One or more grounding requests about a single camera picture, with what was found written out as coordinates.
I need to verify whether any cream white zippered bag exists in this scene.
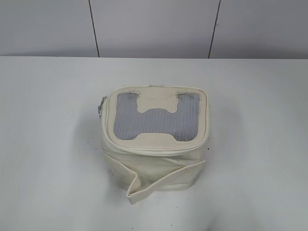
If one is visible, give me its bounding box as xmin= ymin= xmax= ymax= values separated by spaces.
xmin=100 ymin=85 xmax=210 ymax=204

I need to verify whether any silver zipper pull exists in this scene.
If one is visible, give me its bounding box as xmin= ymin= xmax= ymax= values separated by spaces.
xmin=98 ymin=96 xmax=107 ymax=118

